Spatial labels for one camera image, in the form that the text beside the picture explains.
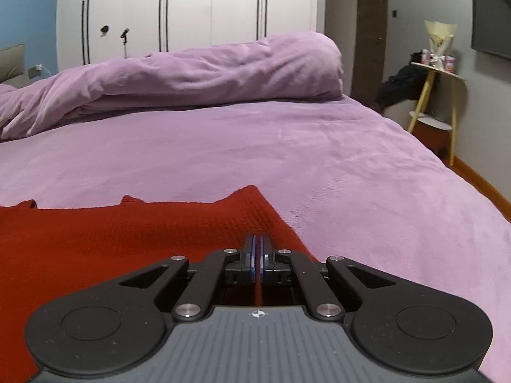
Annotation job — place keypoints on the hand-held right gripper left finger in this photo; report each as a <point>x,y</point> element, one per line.
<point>250,253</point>

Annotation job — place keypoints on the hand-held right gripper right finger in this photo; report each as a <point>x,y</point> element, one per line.
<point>266,253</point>

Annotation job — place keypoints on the rust red knitted cardigan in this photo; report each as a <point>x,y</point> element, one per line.
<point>99,247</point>

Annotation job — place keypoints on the dark clothes pile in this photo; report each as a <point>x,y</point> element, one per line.
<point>401,83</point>

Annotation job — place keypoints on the purple bed sheet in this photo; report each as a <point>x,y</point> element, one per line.
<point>319,159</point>

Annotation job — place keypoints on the purple duvet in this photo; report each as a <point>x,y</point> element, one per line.
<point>199,75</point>

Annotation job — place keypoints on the reddish brown bin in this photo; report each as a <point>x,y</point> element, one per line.
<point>433,139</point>

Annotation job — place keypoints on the yellow legged side table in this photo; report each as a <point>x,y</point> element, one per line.
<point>437,123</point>

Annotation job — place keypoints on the dark brown door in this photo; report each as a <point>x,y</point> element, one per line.
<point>369,36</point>

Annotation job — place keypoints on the white wardrobe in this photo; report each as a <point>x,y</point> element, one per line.
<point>191,8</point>

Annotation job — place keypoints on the black phone holder stand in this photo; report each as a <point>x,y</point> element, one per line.
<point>125,34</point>

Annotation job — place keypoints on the pink drink can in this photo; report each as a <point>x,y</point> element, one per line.
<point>450,64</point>
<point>425,56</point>

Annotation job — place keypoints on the cream wrapped bouquet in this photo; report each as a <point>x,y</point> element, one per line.
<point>439,38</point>

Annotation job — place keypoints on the grey green pillow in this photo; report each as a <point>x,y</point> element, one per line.
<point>11,66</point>

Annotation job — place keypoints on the round black wall hook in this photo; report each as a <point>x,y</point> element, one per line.
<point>104,29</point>

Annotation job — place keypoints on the wall socket with charger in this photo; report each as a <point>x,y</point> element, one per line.
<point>35,71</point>

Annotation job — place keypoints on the wall mounted television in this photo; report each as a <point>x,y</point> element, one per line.
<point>493,22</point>

